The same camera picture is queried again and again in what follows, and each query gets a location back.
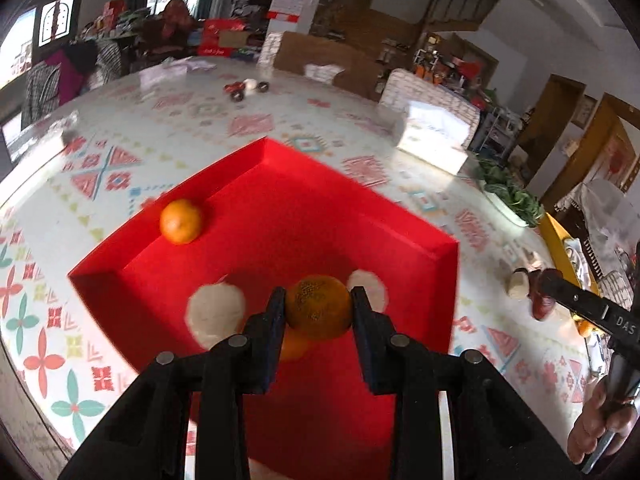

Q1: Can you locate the white crumpled paper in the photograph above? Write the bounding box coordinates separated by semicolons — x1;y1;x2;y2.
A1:
162;56;218;73

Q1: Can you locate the wooden staircase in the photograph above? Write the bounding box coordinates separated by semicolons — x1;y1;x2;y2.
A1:
312;0;508;56

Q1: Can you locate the dark red fruit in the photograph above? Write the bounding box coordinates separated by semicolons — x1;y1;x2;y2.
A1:
530;270;557;322

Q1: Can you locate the patterned tablecloth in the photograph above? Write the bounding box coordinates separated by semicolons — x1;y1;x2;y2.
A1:
0;57;608;466

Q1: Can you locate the red gift box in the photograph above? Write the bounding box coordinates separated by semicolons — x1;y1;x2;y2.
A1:
196;18;248;58

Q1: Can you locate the chair with purple cloth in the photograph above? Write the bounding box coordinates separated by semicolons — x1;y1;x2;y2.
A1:
20;40;123;126

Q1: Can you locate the window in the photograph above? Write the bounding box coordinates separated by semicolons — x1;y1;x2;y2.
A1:
0;0;90;92

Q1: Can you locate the green leafy vegetable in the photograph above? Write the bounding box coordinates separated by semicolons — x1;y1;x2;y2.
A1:
474;157;546;228

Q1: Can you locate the toy car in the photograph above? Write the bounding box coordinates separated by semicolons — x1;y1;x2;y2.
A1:
223;79;269;103

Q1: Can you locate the white foam-wrapped fruit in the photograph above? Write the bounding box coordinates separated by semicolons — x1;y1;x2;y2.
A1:
346;269;390;313
186;280;248;351

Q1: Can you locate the yellow tray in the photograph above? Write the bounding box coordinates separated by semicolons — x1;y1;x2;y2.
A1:
537;212;601;297

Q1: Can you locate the cream round fruit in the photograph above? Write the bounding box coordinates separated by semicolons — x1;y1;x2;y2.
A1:
507;267;532;301

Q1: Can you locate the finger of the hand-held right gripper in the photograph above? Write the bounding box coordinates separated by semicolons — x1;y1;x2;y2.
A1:
539;268;612;330

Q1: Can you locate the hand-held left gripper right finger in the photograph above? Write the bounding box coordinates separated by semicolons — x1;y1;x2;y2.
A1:
350;285;584;480

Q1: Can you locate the cardboard box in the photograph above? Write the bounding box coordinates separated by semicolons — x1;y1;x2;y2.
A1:
272;31;382;102

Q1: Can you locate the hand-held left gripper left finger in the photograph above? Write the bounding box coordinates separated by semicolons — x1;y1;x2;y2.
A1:
57;287;288;480

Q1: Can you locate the white mesh cover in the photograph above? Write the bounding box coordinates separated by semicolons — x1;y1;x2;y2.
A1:
582;178;638;286

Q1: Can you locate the white patterned tissue pack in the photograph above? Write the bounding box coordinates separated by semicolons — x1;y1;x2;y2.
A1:
381;67;482;155

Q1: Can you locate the person's right hand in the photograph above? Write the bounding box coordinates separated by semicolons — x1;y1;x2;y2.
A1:
566;377;640;466

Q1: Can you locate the red tray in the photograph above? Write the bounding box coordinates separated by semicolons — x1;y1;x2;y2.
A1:
67;137;461;480

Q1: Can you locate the large dark orange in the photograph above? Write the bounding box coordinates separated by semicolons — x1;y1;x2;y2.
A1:
285;274;353;341

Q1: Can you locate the small bright orange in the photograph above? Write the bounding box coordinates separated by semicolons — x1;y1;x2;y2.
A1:
159;198;204;245

